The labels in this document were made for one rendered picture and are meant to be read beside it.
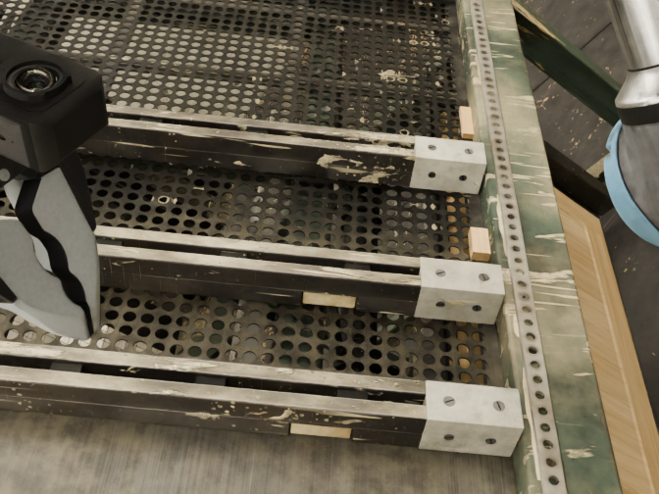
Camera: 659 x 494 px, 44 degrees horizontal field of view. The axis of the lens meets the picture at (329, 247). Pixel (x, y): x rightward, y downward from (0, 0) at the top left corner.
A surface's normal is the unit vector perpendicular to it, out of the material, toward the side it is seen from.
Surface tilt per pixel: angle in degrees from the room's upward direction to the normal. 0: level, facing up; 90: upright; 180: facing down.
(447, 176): 90
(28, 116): 57
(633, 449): 90
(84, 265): 114
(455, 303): 90
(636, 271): 0
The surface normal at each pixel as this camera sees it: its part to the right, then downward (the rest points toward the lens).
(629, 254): -0.79, -0.46
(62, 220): 0.81, -0.02
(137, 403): -0.05, 0.70
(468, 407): 0.09, -0.70
